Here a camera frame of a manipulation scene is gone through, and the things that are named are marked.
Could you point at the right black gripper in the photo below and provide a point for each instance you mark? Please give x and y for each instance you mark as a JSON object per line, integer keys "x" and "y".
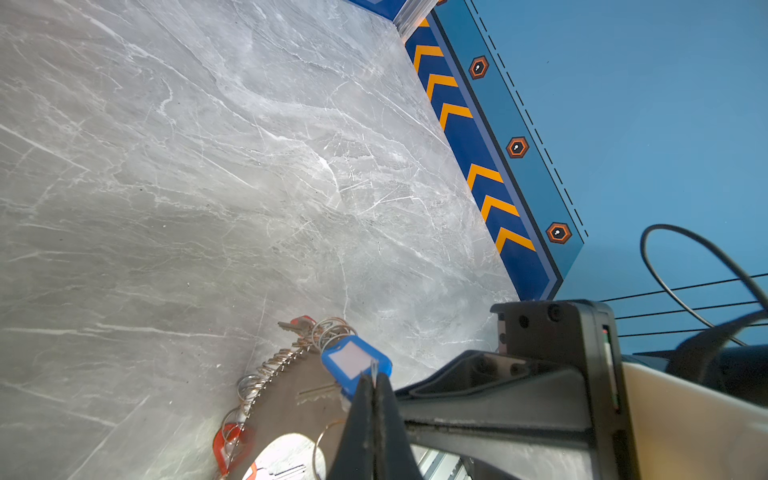
{"x": 570, "y": 380}

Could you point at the metal keyring with chain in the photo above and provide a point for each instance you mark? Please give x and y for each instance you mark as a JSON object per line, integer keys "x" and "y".
{"x": 293, "y": 410}

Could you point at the red tag key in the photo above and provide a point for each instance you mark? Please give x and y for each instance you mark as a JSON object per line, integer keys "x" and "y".
{"x": 226, "y": 444}
{"x": 301, "y": 326}

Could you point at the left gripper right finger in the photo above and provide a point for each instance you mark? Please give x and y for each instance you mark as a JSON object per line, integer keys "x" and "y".
{"x": 393, "y": 458}

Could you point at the blue tag key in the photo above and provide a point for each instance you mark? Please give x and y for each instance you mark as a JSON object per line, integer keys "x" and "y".
{"x": 349, "y": 359}

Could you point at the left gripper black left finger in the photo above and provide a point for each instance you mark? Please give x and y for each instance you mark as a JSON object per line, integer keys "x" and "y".
{"x": 355, "y": 455}

